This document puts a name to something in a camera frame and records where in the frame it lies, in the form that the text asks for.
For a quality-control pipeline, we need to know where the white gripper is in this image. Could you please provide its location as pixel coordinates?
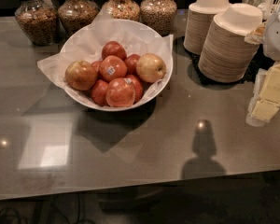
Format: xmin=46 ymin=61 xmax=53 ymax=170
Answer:
xmin=245 ymin=5 xmax=280 ymax=127

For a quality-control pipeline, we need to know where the yellow-red apple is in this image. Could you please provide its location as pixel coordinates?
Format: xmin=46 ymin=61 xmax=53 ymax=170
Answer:
xmin=65 ymin=61 xmax=98 ymax=91
xmin=136 ymin=53 xmax=166 ymax=83

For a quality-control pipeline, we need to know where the red apple front right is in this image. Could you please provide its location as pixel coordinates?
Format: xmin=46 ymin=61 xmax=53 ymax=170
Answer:
xmin=127 ymin=75 xmax=144 ymax=103

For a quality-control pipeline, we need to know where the small red apple right back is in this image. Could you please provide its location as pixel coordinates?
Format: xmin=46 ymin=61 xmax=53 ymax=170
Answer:
xmin=124 ymin=54 xmax=140 ymax=74

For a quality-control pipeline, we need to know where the front red apple with sticker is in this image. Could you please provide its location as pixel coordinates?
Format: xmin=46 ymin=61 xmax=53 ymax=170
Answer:
xmin=105 ymin=77 xmax=135 ymax=107

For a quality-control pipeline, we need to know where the red apple with sticker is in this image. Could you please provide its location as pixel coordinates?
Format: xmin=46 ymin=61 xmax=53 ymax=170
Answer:
xmin=99 ymin=55 xmax=127 ymax=82
xmin=105 ymin=77 xmax=135 ymax=107

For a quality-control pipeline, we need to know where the top red apple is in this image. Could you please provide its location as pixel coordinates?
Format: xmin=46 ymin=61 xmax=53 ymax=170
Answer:
xmin=102 ymin=41 xmax=127 ymax=60

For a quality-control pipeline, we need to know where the center red apple with sticker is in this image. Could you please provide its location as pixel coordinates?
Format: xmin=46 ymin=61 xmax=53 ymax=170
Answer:
xmin=99 ymin=55 xmax=127 ymax=82

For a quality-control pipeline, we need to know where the front left red apple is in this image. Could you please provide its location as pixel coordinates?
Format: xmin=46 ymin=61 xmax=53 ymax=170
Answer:
xmin=91 ymin=79 xmax=108 ymax=105

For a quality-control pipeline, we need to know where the red apple behind left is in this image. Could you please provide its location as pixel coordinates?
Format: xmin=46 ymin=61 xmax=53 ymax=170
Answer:
xmin=91 ymin=60 xmax=103 ymax=72

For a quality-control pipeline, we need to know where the front stack of paper bowls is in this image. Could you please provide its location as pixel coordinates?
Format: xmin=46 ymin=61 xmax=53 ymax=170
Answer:
xmin=198 ymin=3 xmax=262 ymax=83

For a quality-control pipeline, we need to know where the stack of paper bowls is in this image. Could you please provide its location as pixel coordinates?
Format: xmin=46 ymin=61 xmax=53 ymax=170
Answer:
xmin=183 ymin=0 xmax=231 ymax=55
xmin=198 ymin=3 xmax=262 ymax=83

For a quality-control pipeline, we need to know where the back stack of paper bowls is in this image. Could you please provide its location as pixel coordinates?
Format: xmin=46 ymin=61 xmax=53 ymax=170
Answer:
xmin=183 ymin=0 xmax=231 ymax=55

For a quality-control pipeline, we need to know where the glass cereal jar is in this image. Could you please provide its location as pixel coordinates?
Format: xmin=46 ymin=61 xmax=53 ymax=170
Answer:
xmin=58 ymin=0 xmax=100 ymax=35
xmin=140 ymin=0 xmax=177 ymax=36
xmin=15 ymin=0 xmax=60 ymax=46
xmin=103 ymin=0 xmax=140 ymax=21

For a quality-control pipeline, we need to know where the white paper liner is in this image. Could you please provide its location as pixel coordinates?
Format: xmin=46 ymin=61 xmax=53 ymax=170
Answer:
xmin=37 ymin=13 xmax=173 ymax=105

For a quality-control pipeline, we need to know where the leftmost glass cereal jar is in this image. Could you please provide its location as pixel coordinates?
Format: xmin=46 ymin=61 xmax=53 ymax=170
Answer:
xmin=15 ymin=0 xmax=60 ymax=46

